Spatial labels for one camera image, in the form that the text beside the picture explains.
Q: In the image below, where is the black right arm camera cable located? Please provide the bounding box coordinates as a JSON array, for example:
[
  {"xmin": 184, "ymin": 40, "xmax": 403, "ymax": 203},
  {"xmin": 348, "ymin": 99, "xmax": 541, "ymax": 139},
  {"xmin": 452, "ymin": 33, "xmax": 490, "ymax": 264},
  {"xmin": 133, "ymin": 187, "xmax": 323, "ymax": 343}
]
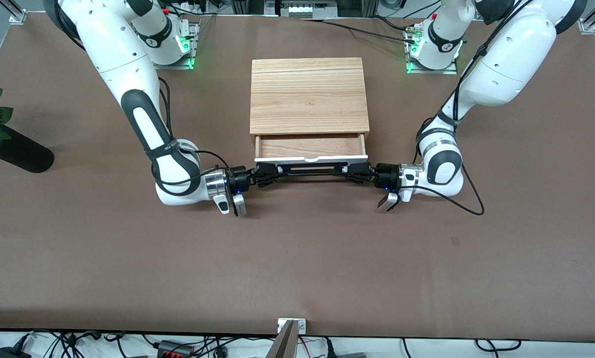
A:
[{"xmin": 150, "ymin": 77, "xmax": 231, "ymax": 199}]

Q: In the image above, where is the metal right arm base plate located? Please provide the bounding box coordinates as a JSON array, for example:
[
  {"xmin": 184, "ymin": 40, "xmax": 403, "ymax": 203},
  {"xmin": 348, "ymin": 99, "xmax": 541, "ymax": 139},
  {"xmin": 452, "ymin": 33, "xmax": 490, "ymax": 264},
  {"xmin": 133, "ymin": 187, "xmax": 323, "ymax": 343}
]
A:
[{"xmin": 143, "ymin": 22, "xmax": 199, "ymax": 71}]

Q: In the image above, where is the grey camera mount bar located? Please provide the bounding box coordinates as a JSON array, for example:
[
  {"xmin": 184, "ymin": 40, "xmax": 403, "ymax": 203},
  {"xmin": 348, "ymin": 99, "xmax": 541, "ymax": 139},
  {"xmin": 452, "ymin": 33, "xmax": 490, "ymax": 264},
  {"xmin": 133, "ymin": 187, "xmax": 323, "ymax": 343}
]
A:
[{"xmin": 271, "ymin": 320, "xmax": 298, "ymax": 358}]

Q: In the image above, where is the black cable across table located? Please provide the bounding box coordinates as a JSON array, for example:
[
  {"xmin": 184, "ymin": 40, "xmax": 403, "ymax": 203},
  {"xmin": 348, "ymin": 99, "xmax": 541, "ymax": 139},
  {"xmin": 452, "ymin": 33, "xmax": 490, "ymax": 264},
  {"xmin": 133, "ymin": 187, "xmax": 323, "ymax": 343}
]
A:
[{"xmin": 301, "ymin": 18, "xmax": 418, "ymax": 42}]

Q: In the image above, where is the grey device with red buttons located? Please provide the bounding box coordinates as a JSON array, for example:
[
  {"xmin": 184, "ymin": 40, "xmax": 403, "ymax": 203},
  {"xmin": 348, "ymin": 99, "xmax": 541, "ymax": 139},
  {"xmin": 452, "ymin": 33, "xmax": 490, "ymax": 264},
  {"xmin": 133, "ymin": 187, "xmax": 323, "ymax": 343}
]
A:
[{"xmin": 157, "ymin": 340, "xmax": 195, "ymax": 358}]

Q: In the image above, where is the black metal drawer handle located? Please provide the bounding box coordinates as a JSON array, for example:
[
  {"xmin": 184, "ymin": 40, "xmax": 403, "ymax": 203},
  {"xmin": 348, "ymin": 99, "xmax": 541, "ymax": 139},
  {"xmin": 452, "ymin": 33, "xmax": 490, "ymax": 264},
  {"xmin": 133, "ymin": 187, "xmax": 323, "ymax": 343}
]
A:
[{"xmin": 277, "ymin": 165, "xmax": 348, "ymax": 178}]

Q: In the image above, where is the light wooden drawer cabinet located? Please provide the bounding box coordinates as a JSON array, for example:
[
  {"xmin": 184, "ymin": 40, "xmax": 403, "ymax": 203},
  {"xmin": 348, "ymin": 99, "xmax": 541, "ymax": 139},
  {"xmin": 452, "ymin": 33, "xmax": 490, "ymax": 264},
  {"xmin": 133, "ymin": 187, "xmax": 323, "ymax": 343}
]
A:
[{"xmin": 250, "ymin": 57, "xmax": 370, "ymax": 148}]

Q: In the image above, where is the black cylindrical vase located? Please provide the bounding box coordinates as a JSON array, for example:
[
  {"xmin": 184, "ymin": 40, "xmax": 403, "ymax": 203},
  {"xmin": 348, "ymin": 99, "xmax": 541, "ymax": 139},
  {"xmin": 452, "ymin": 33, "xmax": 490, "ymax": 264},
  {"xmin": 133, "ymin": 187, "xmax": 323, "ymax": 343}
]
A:
[{"xmin": 0, "ymin": 124, "xmax": 55, "ymax": 174}]

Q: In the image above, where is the white-fronted drawer with handle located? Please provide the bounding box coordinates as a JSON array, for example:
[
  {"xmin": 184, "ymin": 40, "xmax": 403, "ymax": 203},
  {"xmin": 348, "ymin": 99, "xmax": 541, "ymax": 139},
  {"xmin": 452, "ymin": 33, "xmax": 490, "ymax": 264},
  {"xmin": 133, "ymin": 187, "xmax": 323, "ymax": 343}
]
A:
[{"xmin": 254, "ymin": 133, "xmax": 369, "ymax": 164}]

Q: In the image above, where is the white power strip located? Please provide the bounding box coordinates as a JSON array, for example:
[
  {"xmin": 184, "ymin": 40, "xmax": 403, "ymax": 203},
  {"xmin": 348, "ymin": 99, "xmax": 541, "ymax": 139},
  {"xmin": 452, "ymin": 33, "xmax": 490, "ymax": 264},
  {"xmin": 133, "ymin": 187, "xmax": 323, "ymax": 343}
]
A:
[{"xmin": 280, "ymin": 0, "xmax": 339, "ymax": 16}]

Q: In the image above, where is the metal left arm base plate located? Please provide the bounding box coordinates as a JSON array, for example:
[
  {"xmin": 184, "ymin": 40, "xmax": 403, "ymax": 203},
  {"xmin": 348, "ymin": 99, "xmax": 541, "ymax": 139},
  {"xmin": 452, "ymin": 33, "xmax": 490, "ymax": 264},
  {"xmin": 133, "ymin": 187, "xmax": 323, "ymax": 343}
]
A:
[{"xmin": 405, "ymin": 22, "xmax": 458, "ymax": 76}]

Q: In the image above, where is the silver camera mount bracket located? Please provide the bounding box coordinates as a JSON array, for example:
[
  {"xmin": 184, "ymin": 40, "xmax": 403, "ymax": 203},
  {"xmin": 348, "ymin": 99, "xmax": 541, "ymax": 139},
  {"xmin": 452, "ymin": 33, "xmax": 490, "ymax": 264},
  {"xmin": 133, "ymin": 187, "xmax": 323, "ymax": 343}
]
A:
[{"xmin": 277, "ymin": 318, "xmax": 307, "ymax": 335}]

